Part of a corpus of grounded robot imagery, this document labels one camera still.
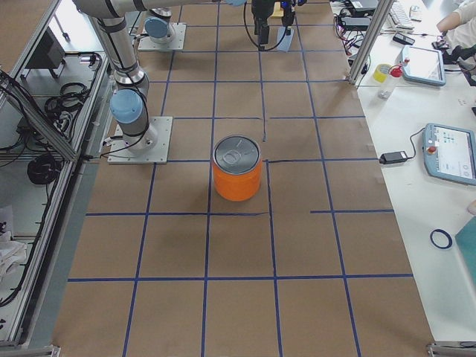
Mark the white crumpled cloth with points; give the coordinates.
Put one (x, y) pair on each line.
(13, 253)

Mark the far teach pendant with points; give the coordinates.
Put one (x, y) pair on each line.
(423, 65)

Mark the near teach pendant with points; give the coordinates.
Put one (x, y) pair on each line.
(449, 153)

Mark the yellow tape roll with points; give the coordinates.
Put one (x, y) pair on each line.
(381, 72)

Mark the teach pendant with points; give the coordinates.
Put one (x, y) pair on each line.
(423, 65)
(449, 153)

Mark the light blue plastic cup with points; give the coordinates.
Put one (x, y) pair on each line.
(284, 39)

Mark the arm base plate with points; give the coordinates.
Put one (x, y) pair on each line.
(152, 148)
(168, 37)

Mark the black smartphone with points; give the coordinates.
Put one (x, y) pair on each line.
(403, 39)

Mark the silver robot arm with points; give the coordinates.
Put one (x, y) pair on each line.
(129, 104)
(165, 19)

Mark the wooden cup rack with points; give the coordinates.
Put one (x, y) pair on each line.
(278, 11)

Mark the red capped squeeze bottle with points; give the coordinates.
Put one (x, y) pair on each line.
(397, 70)

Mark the black power adapter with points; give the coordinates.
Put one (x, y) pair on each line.
(396, 157)

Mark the orange can with silver lid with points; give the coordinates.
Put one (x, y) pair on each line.
(237, 168)

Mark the teal board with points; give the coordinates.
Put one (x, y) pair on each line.
(466, 243)

